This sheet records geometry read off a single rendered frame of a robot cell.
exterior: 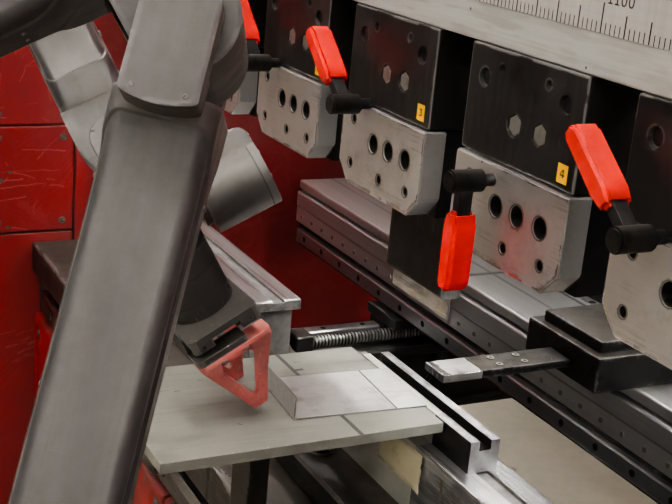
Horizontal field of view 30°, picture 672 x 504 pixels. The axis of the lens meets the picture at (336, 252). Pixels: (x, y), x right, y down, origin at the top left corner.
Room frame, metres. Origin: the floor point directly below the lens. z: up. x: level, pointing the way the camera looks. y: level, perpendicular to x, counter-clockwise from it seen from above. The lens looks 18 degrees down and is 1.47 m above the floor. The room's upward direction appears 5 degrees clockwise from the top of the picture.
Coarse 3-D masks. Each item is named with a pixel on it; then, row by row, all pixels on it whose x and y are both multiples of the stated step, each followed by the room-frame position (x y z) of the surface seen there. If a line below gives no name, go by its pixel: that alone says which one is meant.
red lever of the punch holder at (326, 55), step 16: (320, 32) 1.16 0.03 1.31; (320, 48) 1.14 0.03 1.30; (336, 48) 1.15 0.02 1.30; (320, 64) 1.13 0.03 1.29; (336, 64) 1.13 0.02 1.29; (336, 80) 1.12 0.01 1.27; (336, 96) 1.10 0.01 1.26; (352, 96) 1.11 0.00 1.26; (336, 112) 1.10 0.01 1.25; (352, 112) 1.11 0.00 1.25
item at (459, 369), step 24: (552, 312) 1.23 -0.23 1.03; (576, 312) 1.23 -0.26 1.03; (600, 312) 1.24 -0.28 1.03; (528, 336) 1.24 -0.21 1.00; (552, 336) 1.21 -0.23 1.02; (576, 336) 1.19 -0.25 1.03; (600, 336) 1.17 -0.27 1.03; (456, 360) 1.15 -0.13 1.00; (480, 360) 1.15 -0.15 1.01; (504, 360) 1.16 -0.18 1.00; (528, 360) 1.16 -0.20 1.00; (552, 360) 1.17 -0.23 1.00; (576, 360) 1.17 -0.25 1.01; (600, 360) 1.14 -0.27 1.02; (624, 360) 1.15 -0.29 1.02; (648, 360) 1.17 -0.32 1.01; (600, 384) 1.14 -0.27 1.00; (624, 384) 1.16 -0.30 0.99; (648, 384) 1.17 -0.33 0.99
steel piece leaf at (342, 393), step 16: (272, 384) 1.04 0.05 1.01; (288, 384) 1.06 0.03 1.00; (304, 384) 1.06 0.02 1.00; (320, 384) 1.06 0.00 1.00; (336, 384) 1.07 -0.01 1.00; (352, 384) 1.07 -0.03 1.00; (368, 384) 1.07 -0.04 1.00; (288, 400) 1.00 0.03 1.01; (304, 400) 1.03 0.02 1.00; (320, 400) 1.03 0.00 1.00; (336, 400) 1.03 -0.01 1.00; (352, 400) 1.04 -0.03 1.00; (368, 400) 1.04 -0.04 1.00; (384, 400) 1.04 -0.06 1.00; (304, 416) 0.99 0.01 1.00; (320, 416) 1.00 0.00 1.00
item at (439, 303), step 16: (400, 224) 1.12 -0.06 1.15; (416, 224) 1.10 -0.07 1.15; (432, 224) 1.07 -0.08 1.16; (400, 240) 1.12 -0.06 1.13; (416, 240) 1.09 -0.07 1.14; (432, 240) 1.07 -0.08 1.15; (400, 256) 1.12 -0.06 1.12; (416, 256) 1.09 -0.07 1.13; (432, 256) 1.07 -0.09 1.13; (400, 272) 1.13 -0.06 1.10; (416, 272) 1.09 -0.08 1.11; (432, 272) 1.07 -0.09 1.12; (400, 288) 1.13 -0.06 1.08; (416, 288) 1.10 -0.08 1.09; (432, 288) 1.06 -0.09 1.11; (432, 304) 1.08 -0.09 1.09; (448, 304) 1.05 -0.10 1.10
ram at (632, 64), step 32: (384, 0) 1.12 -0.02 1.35; (416, 0) 1.08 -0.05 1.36; (448, 0) 1.03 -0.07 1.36; (480, 32) 0.99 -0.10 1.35; (512, 32) 0.95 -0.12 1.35; (544, 32) 0.91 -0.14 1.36; (576, 32) 0.88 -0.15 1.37; (576, 64) 0.88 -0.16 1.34; (608, 64) 0.85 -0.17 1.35; (640, 64) 0.82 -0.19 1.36
